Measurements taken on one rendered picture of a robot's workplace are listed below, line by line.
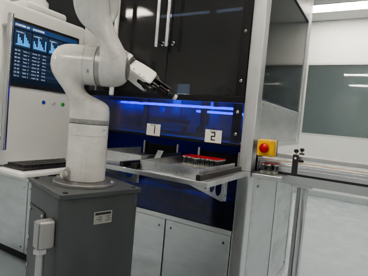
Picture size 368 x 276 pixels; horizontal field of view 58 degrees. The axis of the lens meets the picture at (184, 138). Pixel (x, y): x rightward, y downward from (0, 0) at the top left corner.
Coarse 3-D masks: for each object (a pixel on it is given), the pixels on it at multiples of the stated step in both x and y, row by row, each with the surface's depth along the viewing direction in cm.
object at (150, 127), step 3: (147, 123) 174; (147, 126) 174; (150, 126) 173; (153, 126) 172; (156, 126) 171; (159, 126) 170; (147, 129) 174; (150, 129) 173; (153, 129) 172; (156, 129) 171; (159, 129) 170; (147, 132) 174; (150, 132) 173; (153, 132) 172; (156, 132) 171; (159, 132) 170; (153, 135) 172; (156, 135) 171; (159, 135) 170
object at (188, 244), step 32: (0, 192) 238; (256, 192) 158; (288, 192) 221; (0, 224) 239; (160, 224) 170; (192, 224) 161; (256, 224) 164; (288, 224) 231; (160, 256) 170; (192, 256) 161; (224, 256) 152; (256, 256) 170
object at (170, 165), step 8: (144, 160) 129; (152, 160) 136; (160, 160) 141; (168, 160) 147; (176, 160) 153; (144, 168) 129; (152, 168) 127; (160, 168) 125; (168, 168) 123; (176, 168) 121; (184, 168) 120; (192, 168) 118; (200, 168) 144; (208, 168) 123; (216, 168) 129; (224, 168) 136; (184, 176) 120; (192, 176) 118
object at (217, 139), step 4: (208, 132) 156; (216, 132) 154; (220, 132) 153; (208, 136) 156; (216, 136) 154; (220, 136) 153; (204, 140) 157; (208, 140) 156; (216, 140) 154; (220, 140) 153
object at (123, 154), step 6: (108, 150) 153; (114, 150) 167; (120, 150) 170; (126, 150) 175; (132, 150) 179; (138, 150) 183; (108, 156) 153; (114, 156) 151; (120, 156) 149; (126, 156) 147; (132, 156) 146; (138, 156) 144; (144, 156) 145; (150, 156) 149; (162, 156) 158; (168, 156) 162; (174, 156) 167
